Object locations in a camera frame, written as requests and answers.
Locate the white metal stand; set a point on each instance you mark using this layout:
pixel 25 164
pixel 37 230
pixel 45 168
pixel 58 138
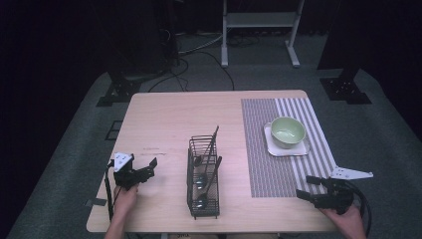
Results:
pixel 262 19

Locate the grey striped placemat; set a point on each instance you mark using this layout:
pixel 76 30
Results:
pixel 262 166

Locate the black metal stand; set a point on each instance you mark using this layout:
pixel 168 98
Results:
pixel 126 84
pixel 346 86

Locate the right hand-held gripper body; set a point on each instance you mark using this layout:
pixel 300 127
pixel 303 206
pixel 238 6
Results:
pixel 336 197

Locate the person's right hand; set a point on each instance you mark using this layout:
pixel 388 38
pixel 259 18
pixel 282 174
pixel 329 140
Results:
pixel 350 224

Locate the black square floor frame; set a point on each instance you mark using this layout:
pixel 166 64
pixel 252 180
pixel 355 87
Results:
pixel 113 130

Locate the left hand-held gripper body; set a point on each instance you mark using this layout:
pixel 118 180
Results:
pixel 124 176

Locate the light green bowl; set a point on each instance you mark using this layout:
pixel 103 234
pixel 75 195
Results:
pixel 288 132

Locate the grey tape strip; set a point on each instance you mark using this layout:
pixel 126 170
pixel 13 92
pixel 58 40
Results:
pixel 96 202

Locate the person's left hand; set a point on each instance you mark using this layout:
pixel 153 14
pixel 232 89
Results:
pixel 125 199

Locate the white square plate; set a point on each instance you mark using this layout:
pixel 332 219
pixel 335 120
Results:
pixel 285 152

